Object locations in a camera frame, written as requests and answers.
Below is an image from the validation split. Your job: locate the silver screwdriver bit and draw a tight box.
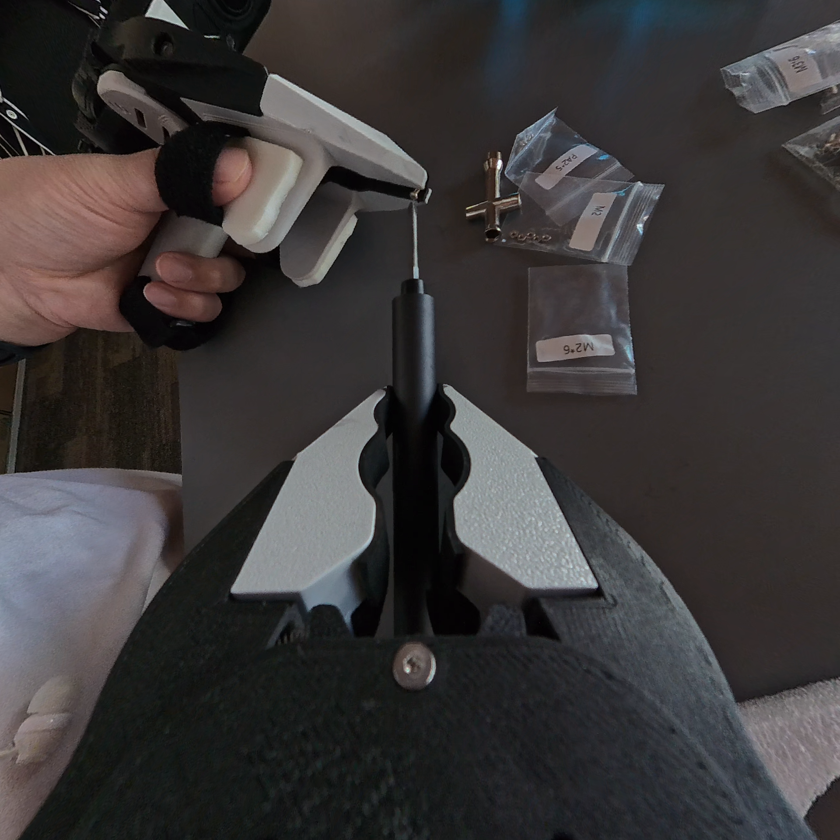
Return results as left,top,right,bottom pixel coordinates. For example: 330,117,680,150
408,187,433,280

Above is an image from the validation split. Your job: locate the pale fuzzy cloth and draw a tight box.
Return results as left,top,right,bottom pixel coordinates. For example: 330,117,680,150
735,679,840,840

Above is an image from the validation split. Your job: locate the black white striped cloth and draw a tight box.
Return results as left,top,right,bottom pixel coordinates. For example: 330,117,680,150
0,0,102,158

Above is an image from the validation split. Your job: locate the clear bag of small nuts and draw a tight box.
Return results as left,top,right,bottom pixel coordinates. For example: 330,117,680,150
497,177,665,265

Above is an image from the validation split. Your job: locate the clear bag of pointed screws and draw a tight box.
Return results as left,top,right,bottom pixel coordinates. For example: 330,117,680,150
508,108,634,217

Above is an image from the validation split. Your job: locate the person's left hand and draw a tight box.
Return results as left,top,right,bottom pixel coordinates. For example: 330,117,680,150
0,140,255,347

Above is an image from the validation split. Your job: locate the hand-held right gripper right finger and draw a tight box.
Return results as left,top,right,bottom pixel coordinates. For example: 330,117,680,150
434,385,601,636

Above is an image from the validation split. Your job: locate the flat clear labelled bag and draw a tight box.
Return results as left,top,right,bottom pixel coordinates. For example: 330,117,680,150
527,264,639,396

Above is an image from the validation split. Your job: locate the black electric screwdriver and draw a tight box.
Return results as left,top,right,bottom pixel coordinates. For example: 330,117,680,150
390,276,439,637

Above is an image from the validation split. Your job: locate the silver cross wrench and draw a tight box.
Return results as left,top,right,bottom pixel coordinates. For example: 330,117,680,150
465,151,524,244

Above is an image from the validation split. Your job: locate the large clear labelled bag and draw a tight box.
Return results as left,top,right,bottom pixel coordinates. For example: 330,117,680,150
720,25,840,114

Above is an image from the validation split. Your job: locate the dark grey desk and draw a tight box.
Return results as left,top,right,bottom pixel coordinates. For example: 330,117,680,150
178,0,840,706

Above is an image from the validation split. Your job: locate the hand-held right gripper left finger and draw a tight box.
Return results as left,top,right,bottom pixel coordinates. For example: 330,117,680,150
228,386,398,636

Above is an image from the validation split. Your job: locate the clear bag of silver screws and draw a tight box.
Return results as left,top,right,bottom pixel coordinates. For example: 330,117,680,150
783,113,840,193

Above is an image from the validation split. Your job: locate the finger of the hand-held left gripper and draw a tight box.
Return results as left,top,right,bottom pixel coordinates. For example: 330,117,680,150
257,72,431,201
279,174,426,288

